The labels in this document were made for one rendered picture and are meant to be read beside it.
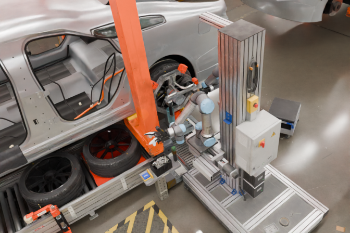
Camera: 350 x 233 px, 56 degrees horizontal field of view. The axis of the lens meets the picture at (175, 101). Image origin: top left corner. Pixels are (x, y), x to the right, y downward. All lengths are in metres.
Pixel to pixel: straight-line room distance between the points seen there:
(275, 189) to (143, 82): 1.79
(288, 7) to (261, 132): 2.98
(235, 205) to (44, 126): 2.08
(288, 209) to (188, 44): 2.03
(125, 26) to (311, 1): 3.35
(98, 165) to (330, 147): 2.80
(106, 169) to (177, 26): 1.75
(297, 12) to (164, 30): 2.51
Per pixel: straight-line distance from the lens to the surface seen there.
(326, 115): 4.94
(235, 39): 2.39
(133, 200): 3.95
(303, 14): 5.45
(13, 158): 3.62
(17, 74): 3.21
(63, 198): 3.71
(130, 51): 2.77
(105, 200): 3.82
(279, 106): 4.43
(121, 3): 2.60
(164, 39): 3.56
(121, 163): 3.70
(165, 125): 4.34
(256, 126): 2.83
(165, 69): 3.71
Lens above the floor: 3.18
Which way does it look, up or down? 39 degrees down
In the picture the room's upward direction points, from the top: 8 degrees counter-clockwise
